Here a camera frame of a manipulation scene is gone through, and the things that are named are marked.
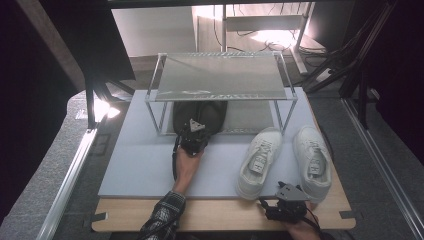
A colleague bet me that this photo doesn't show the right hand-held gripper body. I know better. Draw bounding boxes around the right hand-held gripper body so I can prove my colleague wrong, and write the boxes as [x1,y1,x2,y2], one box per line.
[266,183,312,224]

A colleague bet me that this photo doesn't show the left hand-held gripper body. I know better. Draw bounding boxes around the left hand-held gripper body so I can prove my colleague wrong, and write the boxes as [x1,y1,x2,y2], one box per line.
[179,118,210,157]

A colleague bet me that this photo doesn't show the black slipper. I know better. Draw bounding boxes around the black slipper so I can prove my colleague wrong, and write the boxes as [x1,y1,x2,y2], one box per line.
[172,100,201,136]
[199,100,228,136]

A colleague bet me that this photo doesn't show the white sneaker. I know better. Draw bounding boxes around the white sneaker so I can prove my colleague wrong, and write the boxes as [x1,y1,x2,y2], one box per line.
[293,124,333,204]
[235,127,284,201]

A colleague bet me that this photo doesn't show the two-tier metal shoe rack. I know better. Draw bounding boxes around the two-tier metal shoe rack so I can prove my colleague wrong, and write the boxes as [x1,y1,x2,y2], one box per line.
[144,51,299,137]

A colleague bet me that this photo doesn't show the person's right hand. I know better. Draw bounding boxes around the person's right hand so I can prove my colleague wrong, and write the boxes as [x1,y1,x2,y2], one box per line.
[286,203,323,240]

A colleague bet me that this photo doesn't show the black metal stand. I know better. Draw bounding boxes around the black metal stand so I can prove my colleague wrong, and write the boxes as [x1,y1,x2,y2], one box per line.
[83,76,136,131]

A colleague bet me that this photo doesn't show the black tripod stand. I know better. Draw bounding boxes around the black tripod stand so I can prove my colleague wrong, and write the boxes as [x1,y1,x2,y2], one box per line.
[301,0,398,129]

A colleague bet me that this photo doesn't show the left hand-held gripper cable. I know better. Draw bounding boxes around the left hand-held gripper cable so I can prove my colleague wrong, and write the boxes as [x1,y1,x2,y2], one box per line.
[171,134,183,183]

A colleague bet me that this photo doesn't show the hand-held gripper cable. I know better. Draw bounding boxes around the hand-held gripper cable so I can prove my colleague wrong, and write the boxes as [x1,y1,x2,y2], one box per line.
[304,201,326,240]
[171,134,183,183]

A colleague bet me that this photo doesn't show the right hand-held gripper cable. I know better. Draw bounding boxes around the right hand-held gripper cable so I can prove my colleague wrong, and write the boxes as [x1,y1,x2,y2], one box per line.
[304,201,326,240]

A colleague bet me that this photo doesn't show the aluminium rail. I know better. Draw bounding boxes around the aluminium rail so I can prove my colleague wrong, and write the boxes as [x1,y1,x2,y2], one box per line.
[35,128,99,240]
[341,98,424,239]

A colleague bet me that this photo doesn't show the black floor cables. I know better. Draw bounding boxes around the black floor cables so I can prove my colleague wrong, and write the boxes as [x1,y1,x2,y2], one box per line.
[263,29,329,58]

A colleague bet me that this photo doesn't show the white metal frame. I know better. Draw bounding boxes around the white metal frame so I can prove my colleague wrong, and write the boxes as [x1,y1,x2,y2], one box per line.
[221,1,316,74]

